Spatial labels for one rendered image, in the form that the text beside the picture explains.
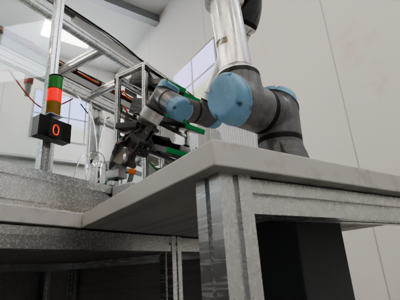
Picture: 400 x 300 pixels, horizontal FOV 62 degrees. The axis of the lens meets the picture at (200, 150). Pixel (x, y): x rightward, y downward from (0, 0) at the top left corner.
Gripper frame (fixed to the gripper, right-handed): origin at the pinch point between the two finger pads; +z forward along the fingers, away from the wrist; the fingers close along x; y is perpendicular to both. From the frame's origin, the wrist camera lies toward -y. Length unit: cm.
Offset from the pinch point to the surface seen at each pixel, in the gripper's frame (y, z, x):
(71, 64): -124, -15, 36
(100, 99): -140, -1, 80
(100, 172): -70, 32, 58
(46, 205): 27.4, 3.3, -37.3
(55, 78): -27.2, -15.3, -20.5
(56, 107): -19.2, -7.5, -19.3
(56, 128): -13.7, -1.9, -18.7
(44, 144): -13.7, 4.5, -19.6
